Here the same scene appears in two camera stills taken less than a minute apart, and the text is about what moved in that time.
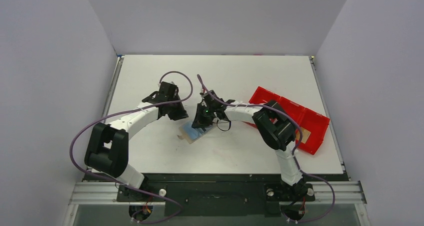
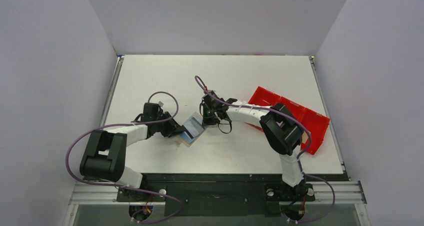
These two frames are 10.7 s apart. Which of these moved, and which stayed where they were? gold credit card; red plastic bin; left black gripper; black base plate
Moved: left black gripper
Stayed: black base plate; red plastic bin; gold credit card
